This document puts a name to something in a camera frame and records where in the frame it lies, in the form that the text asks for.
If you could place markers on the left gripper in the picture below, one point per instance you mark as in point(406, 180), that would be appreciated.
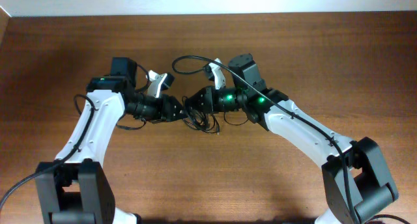
point(166, 112)

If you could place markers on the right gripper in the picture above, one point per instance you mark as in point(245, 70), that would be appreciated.
point(201, 92)

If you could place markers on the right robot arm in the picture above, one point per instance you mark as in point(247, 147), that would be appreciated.
point(357, 181)

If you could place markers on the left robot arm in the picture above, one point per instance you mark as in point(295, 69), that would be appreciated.
point(73, 187)

